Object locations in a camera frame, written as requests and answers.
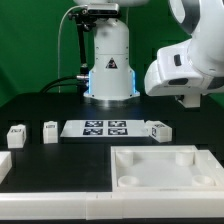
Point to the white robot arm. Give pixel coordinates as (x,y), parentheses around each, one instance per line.
(112,81)

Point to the rear camera bar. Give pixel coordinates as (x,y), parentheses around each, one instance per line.
(103,9)

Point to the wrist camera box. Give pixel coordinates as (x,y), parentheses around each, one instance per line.
(173,63)

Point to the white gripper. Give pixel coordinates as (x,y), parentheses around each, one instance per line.
(182,82)

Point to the white U-shaped obstacle fence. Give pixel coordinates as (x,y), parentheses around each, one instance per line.
(111,205)

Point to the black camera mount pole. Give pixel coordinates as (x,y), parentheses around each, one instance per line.
(81,40)

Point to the white marker base plate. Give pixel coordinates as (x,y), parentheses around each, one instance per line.
(104,128)

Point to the white square table top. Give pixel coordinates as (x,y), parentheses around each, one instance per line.
(165,168)

